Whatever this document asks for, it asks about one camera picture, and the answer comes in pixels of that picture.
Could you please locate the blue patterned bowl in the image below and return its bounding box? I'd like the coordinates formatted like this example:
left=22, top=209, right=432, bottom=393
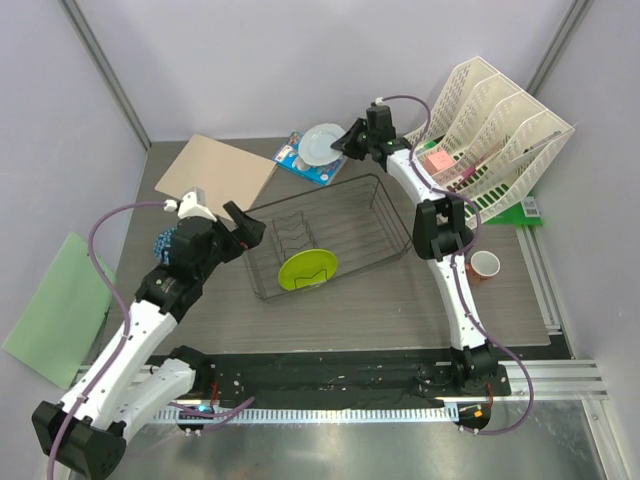
left=153, top=227, right=176, bottom=265

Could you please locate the white plate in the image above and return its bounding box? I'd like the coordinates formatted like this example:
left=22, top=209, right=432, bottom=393
left=298, top=123, right=346, bottom=167

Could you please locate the lime green plate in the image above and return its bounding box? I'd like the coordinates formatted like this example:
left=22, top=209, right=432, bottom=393
left=278, top=248, right=338, bottom=291

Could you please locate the pink ceramic mug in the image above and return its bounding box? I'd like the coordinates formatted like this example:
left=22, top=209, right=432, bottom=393
left=467, top=250, right=501, bottom=283

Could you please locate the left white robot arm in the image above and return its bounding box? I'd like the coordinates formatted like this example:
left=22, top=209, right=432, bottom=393
left=32, top=193, right=266, bottom=479

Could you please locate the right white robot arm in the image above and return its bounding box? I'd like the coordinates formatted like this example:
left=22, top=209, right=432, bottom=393
left=331, top=99, right=506, bottom=396

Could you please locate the pink box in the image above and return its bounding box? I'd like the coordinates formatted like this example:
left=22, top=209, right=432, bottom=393
left=423, top=150, right=455, bottom=176

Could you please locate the tan cardboard folder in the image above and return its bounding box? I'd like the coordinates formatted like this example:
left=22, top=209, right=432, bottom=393
left=155, top=134, right=276, bottom=218

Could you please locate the blue picture book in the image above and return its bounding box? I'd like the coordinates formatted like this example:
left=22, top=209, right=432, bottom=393
left=272, top=131, right=346, bottom=187

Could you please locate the magenta booklet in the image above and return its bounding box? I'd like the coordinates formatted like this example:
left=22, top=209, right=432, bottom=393
left=436, top=155, right=488, bottom=192

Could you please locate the white plastic file organizer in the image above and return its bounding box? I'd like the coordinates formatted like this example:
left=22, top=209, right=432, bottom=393
left=405, top=56, right=575, bottom=223

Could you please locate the green book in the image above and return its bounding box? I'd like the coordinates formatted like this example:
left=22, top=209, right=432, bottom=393
left=486, top=195, right=543, bottom=227

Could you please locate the light green clipboard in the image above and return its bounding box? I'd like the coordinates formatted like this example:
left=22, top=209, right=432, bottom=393
left=3, top=233, right=112, bottom=390

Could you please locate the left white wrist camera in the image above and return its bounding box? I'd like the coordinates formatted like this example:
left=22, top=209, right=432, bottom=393
left=163, top=188, right=217, bottom=221

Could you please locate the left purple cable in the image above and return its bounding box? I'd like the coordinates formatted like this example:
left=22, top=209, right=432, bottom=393
left=45, top=199, right=256, bottom=479

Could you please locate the purple cable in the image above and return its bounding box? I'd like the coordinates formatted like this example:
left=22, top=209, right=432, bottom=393
left=377, top=94, right=535, bottom=436
left=45, top=199, right=256, bottom=479

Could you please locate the black wire dish rack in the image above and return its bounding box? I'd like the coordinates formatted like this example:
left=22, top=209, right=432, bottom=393
left=244, top=174, right=411, bottom=301

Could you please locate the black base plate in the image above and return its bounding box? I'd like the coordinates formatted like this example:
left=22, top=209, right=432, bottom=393
left=180, top=349, right=511, bottom=410

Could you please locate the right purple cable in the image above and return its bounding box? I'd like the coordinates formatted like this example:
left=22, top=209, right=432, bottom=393
left=377, top=94, right=535, bottom=436

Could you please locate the white slotted cable duct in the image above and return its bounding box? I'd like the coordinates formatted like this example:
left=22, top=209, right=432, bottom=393
left=150, top=404, right=459, bottom=426

